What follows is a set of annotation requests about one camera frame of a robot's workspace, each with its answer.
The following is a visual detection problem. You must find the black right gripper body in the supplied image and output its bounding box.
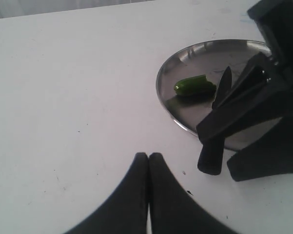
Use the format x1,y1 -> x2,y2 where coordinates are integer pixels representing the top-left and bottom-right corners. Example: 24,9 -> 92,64
247,0 -> 293,115

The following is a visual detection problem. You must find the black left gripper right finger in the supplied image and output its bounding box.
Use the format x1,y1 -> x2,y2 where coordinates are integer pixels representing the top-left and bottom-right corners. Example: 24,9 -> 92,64
149,153 -> 234,234

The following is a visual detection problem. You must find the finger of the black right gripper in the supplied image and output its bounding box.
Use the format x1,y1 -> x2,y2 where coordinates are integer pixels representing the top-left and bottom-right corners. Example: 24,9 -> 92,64
203,53 -> 293,138
227,116 -> 293,181

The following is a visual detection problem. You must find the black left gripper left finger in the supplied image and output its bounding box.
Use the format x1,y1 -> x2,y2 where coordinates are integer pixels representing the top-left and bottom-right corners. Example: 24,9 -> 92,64
67,153 -> 149,234

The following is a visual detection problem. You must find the black handled knife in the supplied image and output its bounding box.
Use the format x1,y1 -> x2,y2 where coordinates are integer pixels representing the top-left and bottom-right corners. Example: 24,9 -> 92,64
196,66 -> 232,176

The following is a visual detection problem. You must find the green vegetable piece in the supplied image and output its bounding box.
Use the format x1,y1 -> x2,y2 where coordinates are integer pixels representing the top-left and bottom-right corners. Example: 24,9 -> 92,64
174,75 -> 216,97

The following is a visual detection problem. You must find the round stainless steel plate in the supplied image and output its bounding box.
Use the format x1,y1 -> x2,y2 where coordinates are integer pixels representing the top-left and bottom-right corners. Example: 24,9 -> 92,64
156,39 -> 271,136

